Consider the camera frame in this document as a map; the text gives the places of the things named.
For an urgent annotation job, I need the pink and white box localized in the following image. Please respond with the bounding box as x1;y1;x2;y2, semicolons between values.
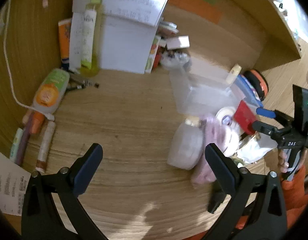
166;35;190;50

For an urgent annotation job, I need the printed paper sheet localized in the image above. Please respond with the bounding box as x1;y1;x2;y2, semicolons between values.
73;0;169;27
0;147;30;215

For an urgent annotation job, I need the small cream bottle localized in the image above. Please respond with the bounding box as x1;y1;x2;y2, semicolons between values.
225;64;242;85

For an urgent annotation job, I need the white cable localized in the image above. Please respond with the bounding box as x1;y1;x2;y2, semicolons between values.
0;0;55;120

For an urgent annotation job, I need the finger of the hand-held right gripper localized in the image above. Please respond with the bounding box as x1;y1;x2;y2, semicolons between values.
251;121;282;142
256;107;294;128

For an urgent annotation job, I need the black metal hand tool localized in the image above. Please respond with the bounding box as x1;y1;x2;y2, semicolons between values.
65;71;100;95

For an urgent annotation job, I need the patterned ceramic bowl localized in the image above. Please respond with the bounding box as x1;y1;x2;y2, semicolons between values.
161;50;193;69

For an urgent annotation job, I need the clear plastic storage bin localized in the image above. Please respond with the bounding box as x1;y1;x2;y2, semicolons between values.
169;55;246;114

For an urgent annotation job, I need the orange and black zip case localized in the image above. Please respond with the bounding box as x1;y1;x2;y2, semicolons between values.
243;70;269;102

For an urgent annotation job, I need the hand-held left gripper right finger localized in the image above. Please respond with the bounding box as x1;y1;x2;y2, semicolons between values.
201;143;288;240

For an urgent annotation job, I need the white round jar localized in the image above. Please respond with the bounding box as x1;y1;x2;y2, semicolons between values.
168;124;204;170

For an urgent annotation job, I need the orange and green lotion bottle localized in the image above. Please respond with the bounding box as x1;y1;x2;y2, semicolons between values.
31;69;70;114

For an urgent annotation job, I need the blue lid box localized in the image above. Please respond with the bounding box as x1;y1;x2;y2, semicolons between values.
234;74;264;108

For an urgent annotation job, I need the fruit print box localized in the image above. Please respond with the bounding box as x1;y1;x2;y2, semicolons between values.
145;35;161;74

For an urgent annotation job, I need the person's right forearm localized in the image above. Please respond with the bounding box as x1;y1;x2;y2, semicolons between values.
280;165;308;212

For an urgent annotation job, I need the pale green tube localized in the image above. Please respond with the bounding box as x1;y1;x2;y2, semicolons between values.
9;127;24;161

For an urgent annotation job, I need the yellow-green spray bottle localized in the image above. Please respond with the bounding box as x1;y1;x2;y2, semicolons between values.
80;0;104;77

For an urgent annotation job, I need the round white container purple label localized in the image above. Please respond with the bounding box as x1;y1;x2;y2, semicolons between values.
216;107;236;127

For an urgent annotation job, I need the white and brown stick tube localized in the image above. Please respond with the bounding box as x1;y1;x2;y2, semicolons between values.
36;121;56;172

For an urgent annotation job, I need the person's right hand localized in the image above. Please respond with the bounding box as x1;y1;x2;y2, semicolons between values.
278;151;289;173

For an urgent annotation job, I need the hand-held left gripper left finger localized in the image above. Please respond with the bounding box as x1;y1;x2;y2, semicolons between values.
21;143;107;240

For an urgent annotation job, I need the orange tube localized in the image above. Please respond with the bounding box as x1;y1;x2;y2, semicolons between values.
58;19;72;67

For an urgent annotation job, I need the red card box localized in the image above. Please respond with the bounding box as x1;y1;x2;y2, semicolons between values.
233;101;260;135

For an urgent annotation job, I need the stack of small packets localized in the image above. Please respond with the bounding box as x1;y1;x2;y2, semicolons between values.
158;21;179;39

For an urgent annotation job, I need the orange paper note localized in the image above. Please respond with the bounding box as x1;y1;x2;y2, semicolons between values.
168;0;223;25

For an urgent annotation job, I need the purple pen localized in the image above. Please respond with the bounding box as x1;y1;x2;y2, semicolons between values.
16;127;32;166

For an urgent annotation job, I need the orange-capped tube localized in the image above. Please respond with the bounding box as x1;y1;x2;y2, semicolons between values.
30;112;45;135

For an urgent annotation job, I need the white plastic bag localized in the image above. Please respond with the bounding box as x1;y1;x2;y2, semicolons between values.
236;134;279;166

